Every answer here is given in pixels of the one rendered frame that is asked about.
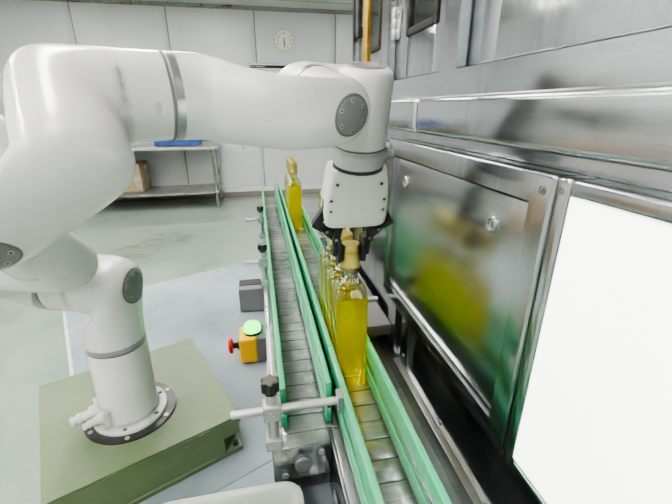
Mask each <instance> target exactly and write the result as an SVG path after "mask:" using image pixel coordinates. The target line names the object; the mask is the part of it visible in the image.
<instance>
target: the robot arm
mask: <svg viewBox="0 0 672 504"><path fill-rule="evenodd" d="M393 86H394V74H393V72H392V70H391V69H390V68H389V67H388V66H386V65H383V64H379V63H373V62H358V61H355V62H349V63H346V64H342V65H341V64H327V63H319V62H312V61H298V62H294V63H291V64H289V65H287V66H286V67H284V68H283V69H282V70H281V71H280V72H279V73H271V72H265V71H260V70H256V69H252V68H248V67H244V66H240V65H237V64H234V63H231V62H228V61H226V60H223V59H220V58H216V57H213V56H209V55H204V54H199V53H194V52H182V51H163V50H147V49H131V48H115V47H107V46H92V45H77V44H60V43H37V44H30V45H27V46H24V47H21V48H19V49H17V50H16V51H15V52H14V53H13V54H12V55H11V56H10V57H9V59H8V60H7V63H6V65H5V68H4V72H3V77H2V94H3V103H4V112H5V117H3V116H2V115H1V114H0V297H2V298H5V299H8V300H11V301H14V302H17V303H20V304H23V305H26V306H30V307H33V308H37V309H42V310H53V311H69V312H80V313H87V314H89V315H90V322H89V323H88V325H87V326H86V328H85V330H84V332H83V337H82V342H83V347H84V351H85V354H86V358H87V362H88V366H89V369H90V373H91V377H92V381H93V385H94V389H95V393H96V397H95V398H93V403H94V405H92V406H89V407H88V410H86V411H84V412H82V413H78V414H76V416H75V417H70V418H69V423H70V426H71V427H73V428H74V427H76V425H78V424H79V425H81V424H82V425H81V426H82V429H83V430H84V431H85V430H87V428H89V429H90V428H92V427H94V429H95V430H96V431H97V432H98V433H100V434H102V435H105V436H111V437H118V436H125V435H129V434H133V433H135V432H138V431H140V430H142V429H144V428H146V427H148V426H149V425H151V424H152V423H154V422H155V421H156V420H157V419H158V418H159V417H160V416H161V415H162V414H163V412H164V411H165V409H166V407H167V403H168V399H167V394H166V392H165V391H164V390H163V389H162V388H160V387H158V386H156V383H155V378H154V372H153V367H152V362H151V356H150V350H149V345H148V339H147V334H146V329H145V323H144V316H143V275H142V271H141V269H140V268H139V266H138V265H137V264H136V263H135V262H133V261H132V260H130V259H127V258H124V257H120V256H115V255H102V254H96V252H95V250H94V248H93V247H92V246H91V244H90V243H89V242H88V241H87V240H86V239H84V238H83V237H82V236H81V235H79V234H77V233H76V232H74V231H73V229H75V228H76V227H78V226H79V225H81V224H82V223H83V222H85V221H86V220H88V219H89V218H91V217H92V216H94V215H95V214H97V213H98V212H100V211H101V210H102V209H104V208H105V207H106V206H108V205H109V204H110V203H112V202H113V201H114V200H115V199H117V198H118V197H119V196H120V195H121V194H122V193H123V192H124V191H125V190H126V189H127V187H128V186H129V185H130V183H131V182H132V180H133V178H134V175H135V171H136V163H135V156H134V153H133V149H132V146H131V143H132V142H152V141H177V140H211V141H216V142H221V143H227V144H236V145H246V146H254V147H262V148H271V149H283V150H302V149H317V148H329V147H333V160H330V161H328V162H327V165H326V169H325V174H324V180H323V187H322V196H321V208H320V210H319V211H318V213H317V214H316V216H315V217H314V218H313V220H312V221H311V225H312V228H313V229H316V230H318V231H320V232H323V233H324V234H325V235H326V236H327V237H328V238H330V239H331V240H332V248H331V253H332V256H335V258H336V261H337V263H341V261H342V248H343V244H342V241H341V234H342V230H343V228H352V227H362V230H363V232H362V233H360V234H359V241H358V242H360V259H361V261H365V260H366V254H369V247H370V242H371V241H372V240H373V237H374V236H375V235H376V234H378V233H379V232H380V231H381V230H382V229H383V228H385V227H387V226H389V225H391V224H392V223H393V220H392V218H391V216H390V214H389V212H388V210H387V202H388V175H387V166H386V164H385V163H386V158H389V157H393V156H394V149H393V148H388V147H386V139H387V132H388V124H389V117H390V109H391V101H392V94H393ZM323 221H324V223H325V224H324V223H323ZM90 419H91V420H90ZM86 421H87V422H86ZM84 422H86V423H84Z"/></svg>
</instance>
